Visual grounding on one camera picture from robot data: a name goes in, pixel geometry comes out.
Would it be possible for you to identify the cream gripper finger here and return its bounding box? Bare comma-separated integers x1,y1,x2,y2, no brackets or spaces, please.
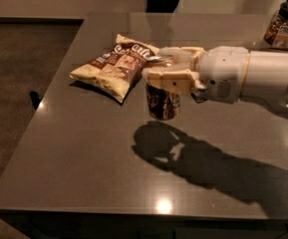
143,68,200,95
158,47,205,64

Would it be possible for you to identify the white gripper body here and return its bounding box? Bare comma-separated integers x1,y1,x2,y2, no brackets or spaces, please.
195,46,249,104

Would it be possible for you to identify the orange soda can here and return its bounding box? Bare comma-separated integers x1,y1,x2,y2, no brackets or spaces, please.
145,55,180,120

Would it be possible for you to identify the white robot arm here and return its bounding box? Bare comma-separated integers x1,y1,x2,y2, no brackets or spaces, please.
143,46,288,112

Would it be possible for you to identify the black candy bar wrapper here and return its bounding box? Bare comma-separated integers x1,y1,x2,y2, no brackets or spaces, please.
191,93,206,104

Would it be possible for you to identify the chip bag white and brown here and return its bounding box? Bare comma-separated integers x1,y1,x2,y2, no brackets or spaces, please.
70,34,159,103

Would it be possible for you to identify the snack jar with black lid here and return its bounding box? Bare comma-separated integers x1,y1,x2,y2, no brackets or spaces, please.
264,2,288,50

